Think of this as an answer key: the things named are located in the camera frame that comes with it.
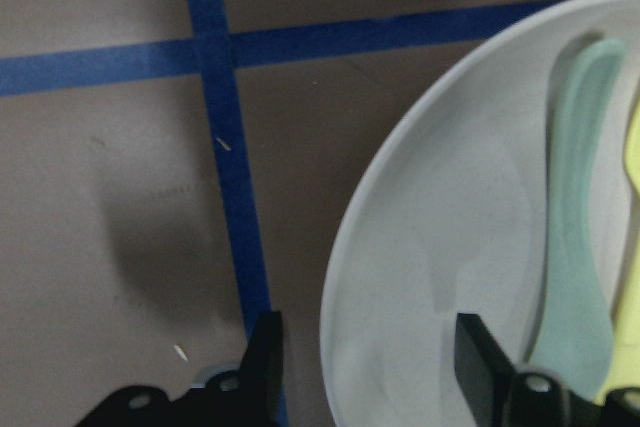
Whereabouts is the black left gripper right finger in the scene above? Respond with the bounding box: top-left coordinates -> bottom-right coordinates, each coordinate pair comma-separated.
454,313 -> 515,427

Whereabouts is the yellow plastic fork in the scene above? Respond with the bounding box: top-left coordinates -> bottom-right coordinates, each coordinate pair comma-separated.
595,104 -> 639,405

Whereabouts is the teal plastic spoon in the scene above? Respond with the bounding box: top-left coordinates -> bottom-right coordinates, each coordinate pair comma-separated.
529,38 -> 626,400

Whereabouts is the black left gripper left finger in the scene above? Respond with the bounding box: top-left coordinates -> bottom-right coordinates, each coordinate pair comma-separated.
239,311 -> 283,426

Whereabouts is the white round plate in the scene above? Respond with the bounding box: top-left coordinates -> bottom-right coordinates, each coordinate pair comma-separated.
320,0 -> 639,426

